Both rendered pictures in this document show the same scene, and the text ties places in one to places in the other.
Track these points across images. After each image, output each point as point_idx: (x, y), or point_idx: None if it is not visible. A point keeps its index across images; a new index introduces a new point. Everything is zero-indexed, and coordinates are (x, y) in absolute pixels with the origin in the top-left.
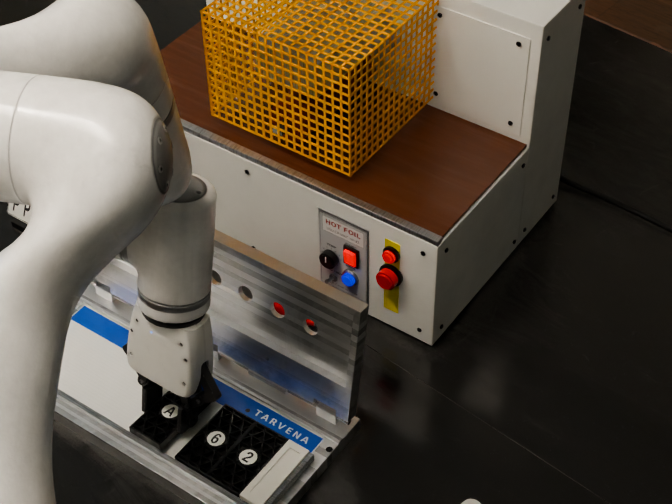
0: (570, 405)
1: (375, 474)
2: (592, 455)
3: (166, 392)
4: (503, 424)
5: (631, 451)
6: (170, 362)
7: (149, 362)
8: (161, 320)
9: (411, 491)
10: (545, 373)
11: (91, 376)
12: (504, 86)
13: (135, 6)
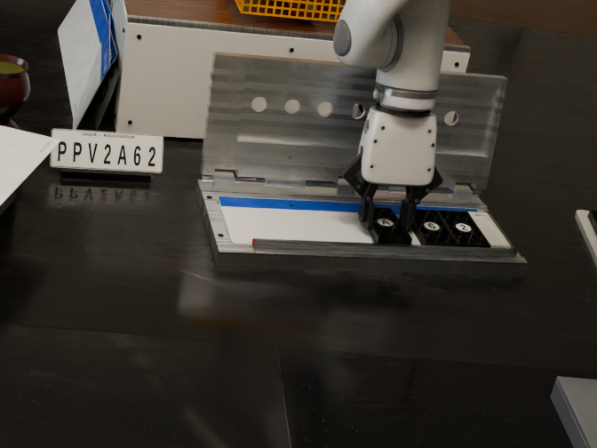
0: (542, 159)
1: (515, 221)
2: (585, 176)
3: (355, 220)
4: (530, 178)
5: (596, 168)
6: (417, 154)
7: (394, 164)
8: (424, 108)
9: (544, 221)
10: (509, 150)
11: (295, 229)
12: None
13: None
